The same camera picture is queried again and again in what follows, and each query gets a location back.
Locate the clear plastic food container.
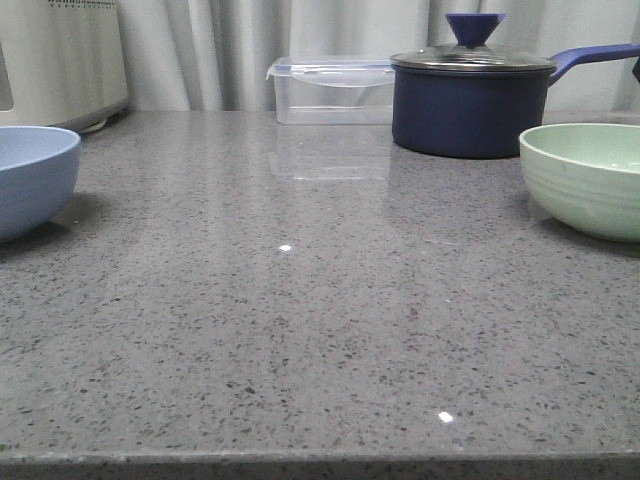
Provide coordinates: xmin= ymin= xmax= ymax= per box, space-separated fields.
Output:
xmin=266 ymin=55 xmax=395 ymax=125

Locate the dark blue saucepan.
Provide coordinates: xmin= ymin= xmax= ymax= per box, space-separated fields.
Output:
xmin=391 ymin=44 xmax=639 ymax=159

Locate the cream toaster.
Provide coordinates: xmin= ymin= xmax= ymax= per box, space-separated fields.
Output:
xmin=1 ymin=1 xmax=129 ymax=131

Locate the glass pot lid blue knob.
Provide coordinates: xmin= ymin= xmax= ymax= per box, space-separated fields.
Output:
xmin=390 ymin=13 xmax=555 ymax=73

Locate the light green bowl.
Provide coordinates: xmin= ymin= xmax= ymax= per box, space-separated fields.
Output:
xmin=519 ymin=123 xmax=639 ymax=243

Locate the light blue bowl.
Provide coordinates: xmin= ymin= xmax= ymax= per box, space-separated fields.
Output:
xmin=1 ymin=126 xmax=81 ymax=243

